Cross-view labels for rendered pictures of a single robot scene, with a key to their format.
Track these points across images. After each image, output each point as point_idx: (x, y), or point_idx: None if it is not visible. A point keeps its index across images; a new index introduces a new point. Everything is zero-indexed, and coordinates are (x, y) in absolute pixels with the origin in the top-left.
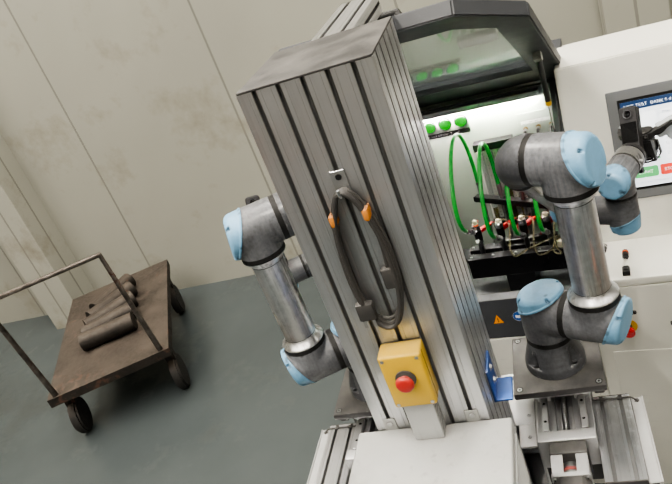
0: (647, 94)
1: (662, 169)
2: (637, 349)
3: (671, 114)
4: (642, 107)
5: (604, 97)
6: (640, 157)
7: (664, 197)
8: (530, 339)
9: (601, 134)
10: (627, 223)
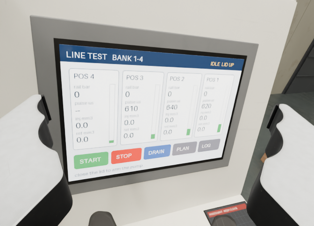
0: (110, 42)
1: (113, 157)
2: None
3: (286, 115)
4: (98, 62)
5: (29, 22)
6: None
7: (109, 190)
8: None
9: (18, 94)
10: None
